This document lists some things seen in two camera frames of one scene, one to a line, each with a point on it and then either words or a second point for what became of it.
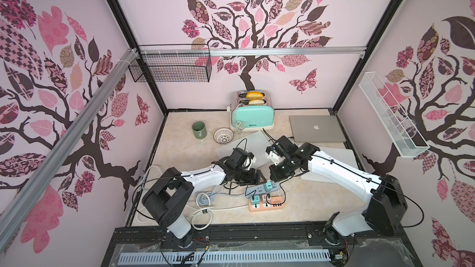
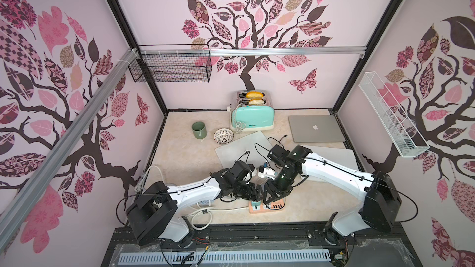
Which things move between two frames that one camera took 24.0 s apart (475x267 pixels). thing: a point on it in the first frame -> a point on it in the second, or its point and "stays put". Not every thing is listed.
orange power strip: (276, 204) stays put
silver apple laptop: (316, 128) stays put
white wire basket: (402, 131) stays put
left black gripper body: (243, 177) -> (245, 191)
